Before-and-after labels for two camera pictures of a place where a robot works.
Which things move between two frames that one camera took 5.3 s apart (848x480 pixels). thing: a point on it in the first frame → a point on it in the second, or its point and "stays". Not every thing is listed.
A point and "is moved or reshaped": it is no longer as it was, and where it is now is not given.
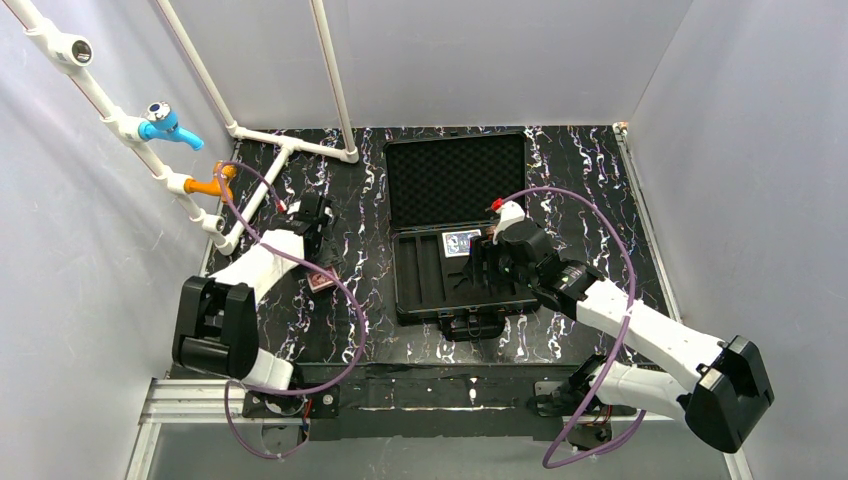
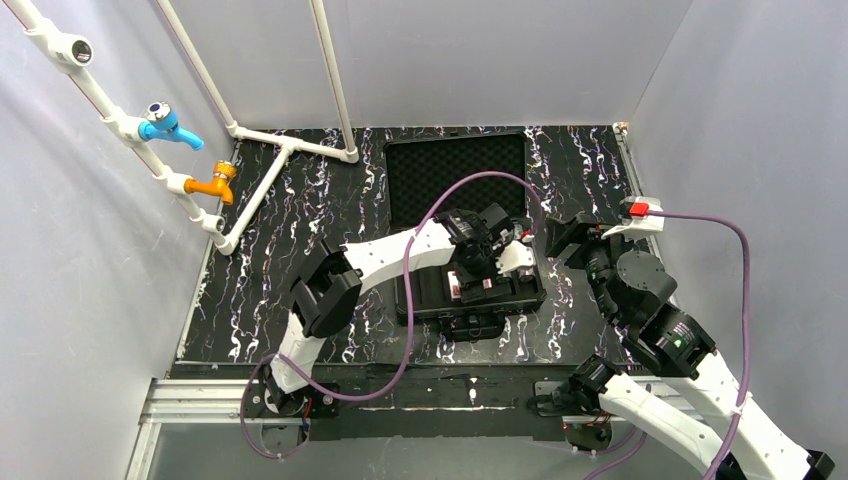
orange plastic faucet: x=213 y=186 stays
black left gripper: x=321 y=234 → x=478 y=263
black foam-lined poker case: x=445 y=191 stays
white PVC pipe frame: x=75 y=53 stays
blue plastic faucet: x=161 y=122 stays
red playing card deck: x=318 y=281 is moved or reshaped
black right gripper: x=490 y=263 → x=569 y=234
